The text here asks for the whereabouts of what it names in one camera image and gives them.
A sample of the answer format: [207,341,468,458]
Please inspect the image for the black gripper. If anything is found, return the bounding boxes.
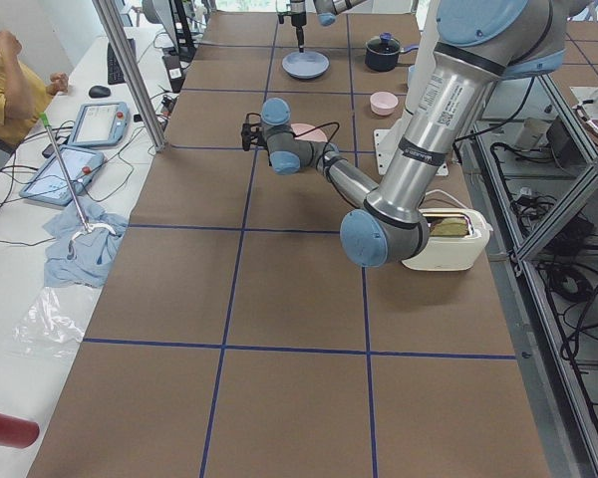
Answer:
[240,113,266,151]
[289,0,307,53]

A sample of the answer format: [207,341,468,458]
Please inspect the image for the light blue plate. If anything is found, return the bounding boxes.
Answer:
[282,51,330,80]

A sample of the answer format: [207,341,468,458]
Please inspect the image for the pink plate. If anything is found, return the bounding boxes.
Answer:
[290,122,328,142]

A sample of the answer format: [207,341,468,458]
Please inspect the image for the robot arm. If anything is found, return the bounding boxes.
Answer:
[275,0,364,53]
[241,1,587,267]

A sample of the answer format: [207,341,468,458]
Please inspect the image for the dark blue lidded pot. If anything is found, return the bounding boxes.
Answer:
[365,32,419,73]

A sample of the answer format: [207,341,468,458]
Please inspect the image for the pink bowl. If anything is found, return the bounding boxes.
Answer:
[370,92,399,117]

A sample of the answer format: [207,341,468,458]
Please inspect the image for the light blue cup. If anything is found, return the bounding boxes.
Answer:
[408,65,417,89]

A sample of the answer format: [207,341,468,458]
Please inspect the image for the black keyboard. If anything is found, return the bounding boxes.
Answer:
[107,44,125,86]

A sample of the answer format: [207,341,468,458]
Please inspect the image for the upper teach pendant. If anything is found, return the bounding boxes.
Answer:
[68,102,129,147]

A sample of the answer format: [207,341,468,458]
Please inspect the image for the teach pendant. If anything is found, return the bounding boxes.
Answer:
[68,102,129,147]
[19,145,105,206]

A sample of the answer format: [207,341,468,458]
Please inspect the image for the black computer mouse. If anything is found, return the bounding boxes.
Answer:
[88,85,111,99]

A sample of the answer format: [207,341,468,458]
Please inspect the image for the reacher grabber stick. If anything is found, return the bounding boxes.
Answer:
[40,113,117,259]

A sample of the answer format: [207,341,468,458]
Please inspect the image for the light blue cloth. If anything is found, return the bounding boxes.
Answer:
[43,197,129,288]

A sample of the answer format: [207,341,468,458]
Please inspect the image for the lower teach pendant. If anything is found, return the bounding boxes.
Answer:
[19,145,105,206]

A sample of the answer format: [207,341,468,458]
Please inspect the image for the toast slice in toaster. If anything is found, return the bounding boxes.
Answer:
[430,216,470,237]

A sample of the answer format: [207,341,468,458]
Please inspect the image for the cream toaster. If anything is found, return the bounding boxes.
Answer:
[402,208,492,271]

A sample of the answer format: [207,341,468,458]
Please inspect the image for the person in yellow shirt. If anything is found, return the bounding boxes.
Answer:
[0,30,69,149]

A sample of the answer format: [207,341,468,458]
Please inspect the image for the clear plastic bag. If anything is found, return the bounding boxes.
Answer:
[4,285,101,362]

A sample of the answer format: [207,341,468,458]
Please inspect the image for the red cylinder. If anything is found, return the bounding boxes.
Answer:
[0,413,40,449]

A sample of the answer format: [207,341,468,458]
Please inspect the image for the white toaster cable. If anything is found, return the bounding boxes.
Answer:
[427,188,472,210]

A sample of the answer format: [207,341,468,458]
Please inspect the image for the aluminium frame post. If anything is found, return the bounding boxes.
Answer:
[92,0,165,152]

